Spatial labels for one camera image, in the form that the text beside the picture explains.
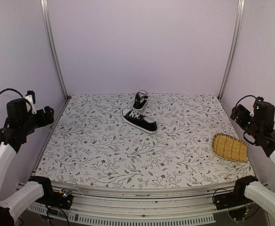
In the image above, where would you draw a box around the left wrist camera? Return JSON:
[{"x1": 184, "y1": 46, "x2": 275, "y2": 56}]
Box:
[{"x1": 25, "y1": 90, "x2": 37, "y2": 114}]

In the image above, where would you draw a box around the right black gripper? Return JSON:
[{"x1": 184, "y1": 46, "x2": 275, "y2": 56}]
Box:
[{"x1": 231, "y1": 104, "x2": 263, "y2": 140}]

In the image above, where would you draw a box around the right aluminium frame post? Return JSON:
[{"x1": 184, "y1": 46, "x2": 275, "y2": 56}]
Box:
[{"x1": 218, "y1": 0, "x2": 245, "y2": 102}]

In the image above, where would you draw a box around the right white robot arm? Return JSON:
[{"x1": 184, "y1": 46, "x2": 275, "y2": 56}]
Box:
[{"x1": 230, "y1": 97, "x2": 275, "y2": 221}]

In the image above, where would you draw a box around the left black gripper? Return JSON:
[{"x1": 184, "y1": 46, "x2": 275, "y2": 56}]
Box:
[{"x1": 21, "y1": 105, "x2": 54, "y2": 135}]

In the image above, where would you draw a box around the black canvas sneaker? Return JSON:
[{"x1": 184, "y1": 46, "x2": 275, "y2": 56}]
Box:
[
  {"x1": 133, "y1": 90, "x2": 149, "y2": 111},
  {"x1": 121, "y1": 108, "x2": 157, "y2": 134}
]

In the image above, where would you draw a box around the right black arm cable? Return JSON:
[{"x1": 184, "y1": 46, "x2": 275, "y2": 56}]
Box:
[{"x1": 235, "y1": 95, "x2": 258, "y2": 111}]

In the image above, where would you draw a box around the front aluminium rail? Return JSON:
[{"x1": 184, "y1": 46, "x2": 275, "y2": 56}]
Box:
[{"x1": 15, "y1": 181, "x2": 269, "y2": 226}]

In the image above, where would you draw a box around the left aluminium frame post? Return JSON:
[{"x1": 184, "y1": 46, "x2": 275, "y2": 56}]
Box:
[{"x1": 40, "y1": 0, "x2": 68, "y2": 100}]

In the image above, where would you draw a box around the aluminium frame post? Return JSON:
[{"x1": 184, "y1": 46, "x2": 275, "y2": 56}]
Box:
[
  {"x1": 40, "y1": 0, "x2": 68, "y2": 100},
  {"x1": 218, "y1": 0, "x2": 245, "y2": 102}
]

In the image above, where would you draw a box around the floral patterned table mat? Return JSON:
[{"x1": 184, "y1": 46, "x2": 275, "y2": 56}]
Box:
[{"x1": 36, "y1": 94, "x2": 254, "y2": 189}]

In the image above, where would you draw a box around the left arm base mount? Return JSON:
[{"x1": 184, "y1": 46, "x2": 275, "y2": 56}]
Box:
[{"x1": 36, "y1": 189, "x2": 74, "y2": 210}]

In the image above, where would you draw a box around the woven bamboo tray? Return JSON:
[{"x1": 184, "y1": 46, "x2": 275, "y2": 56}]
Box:
[{"x1": 212, "y1": 133, "x2": 247, "y2": 162}]

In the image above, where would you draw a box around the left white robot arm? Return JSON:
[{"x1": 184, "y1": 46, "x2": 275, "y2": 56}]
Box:
[{"x1": 0, "y1": 96, "x2": 57, "y2": 226}]

